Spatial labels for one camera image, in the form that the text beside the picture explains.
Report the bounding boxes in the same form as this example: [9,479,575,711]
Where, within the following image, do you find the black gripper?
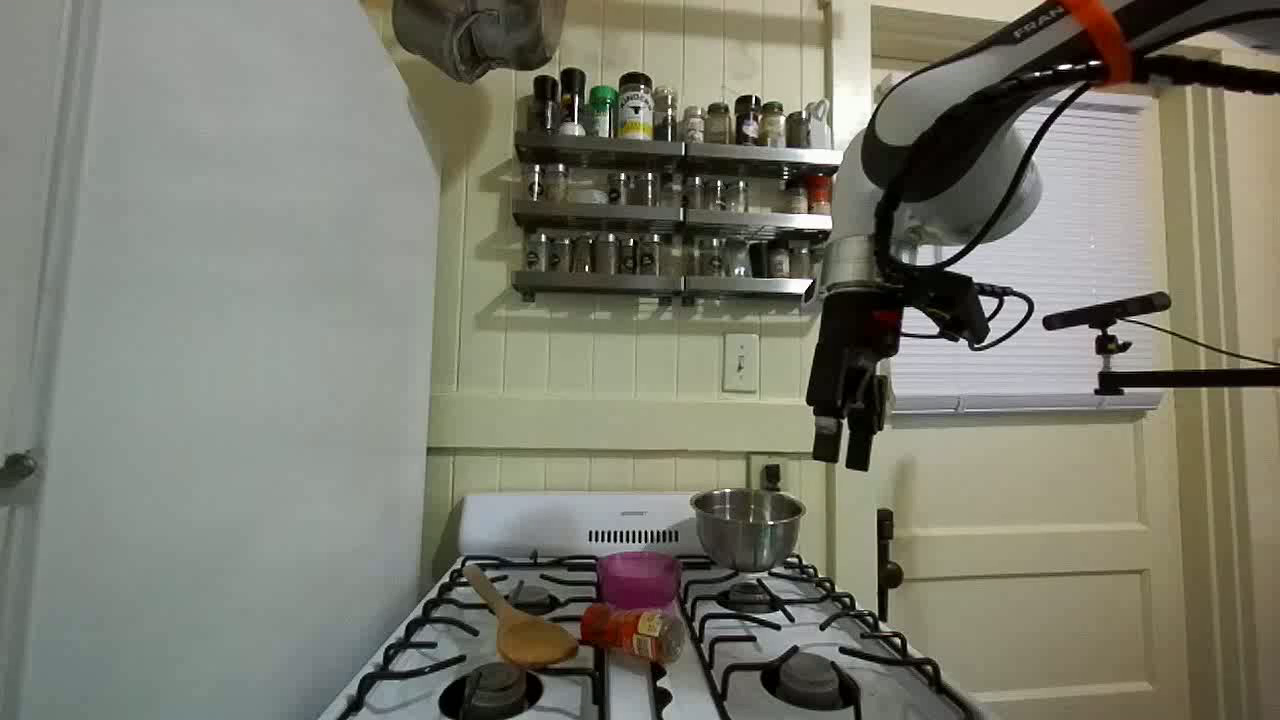
[802,285,906,475]

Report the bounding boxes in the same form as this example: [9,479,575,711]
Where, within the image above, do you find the orange cinnamon stick jar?
[575,599,689,667]

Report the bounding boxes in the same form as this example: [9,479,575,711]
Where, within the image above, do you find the metal spice rack shelf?
[512,194,838,235]
[509,269,819,302]
[512,127,849,170]

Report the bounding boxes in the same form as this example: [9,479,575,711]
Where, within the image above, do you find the stainless steel pot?
[689,485,807,573]

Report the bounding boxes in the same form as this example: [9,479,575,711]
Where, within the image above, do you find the white panel door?
[870,397,1195,720]

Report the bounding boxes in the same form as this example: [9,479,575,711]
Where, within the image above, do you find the pink plastic cup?
[593,546,684,610]

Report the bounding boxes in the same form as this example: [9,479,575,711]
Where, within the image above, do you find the white gas stove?
[317,487,990,720]

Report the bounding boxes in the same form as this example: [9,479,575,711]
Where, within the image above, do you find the white window blind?
[886,86,1167,403]

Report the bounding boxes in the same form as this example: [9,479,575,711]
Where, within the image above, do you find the wooden spoon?
[461,564,584,667]

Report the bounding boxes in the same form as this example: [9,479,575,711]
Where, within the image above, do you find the large yellow label jar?
[611,69,659,143]

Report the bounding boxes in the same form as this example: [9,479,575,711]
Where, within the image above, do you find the green lid spice jar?
[584,78,618,140]

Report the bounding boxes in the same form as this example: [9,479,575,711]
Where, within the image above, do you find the pale jar with black lid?
[556,65,593,140]

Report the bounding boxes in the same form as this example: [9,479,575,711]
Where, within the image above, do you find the stacked steel pots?
[388,0,571,85]

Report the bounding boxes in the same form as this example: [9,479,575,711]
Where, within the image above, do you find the white refrigerator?
[0,0,444,720]

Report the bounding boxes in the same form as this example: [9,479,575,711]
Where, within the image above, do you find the white light switch plate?
[719,329,765,397]

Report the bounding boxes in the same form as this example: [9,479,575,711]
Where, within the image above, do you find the black door handle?
[870,503,906,623]

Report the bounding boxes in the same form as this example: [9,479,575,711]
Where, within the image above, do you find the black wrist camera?
[902,272,990,342]

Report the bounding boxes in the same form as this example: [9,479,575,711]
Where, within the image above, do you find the black camera on stand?
[1038,286,1280,398]

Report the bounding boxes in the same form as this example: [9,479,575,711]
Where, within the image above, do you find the orange velcro strap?
[1058,0,1140,85]

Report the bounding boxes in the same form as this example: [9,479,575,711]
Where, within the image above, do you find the grey door handle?
[0,448,44,493]

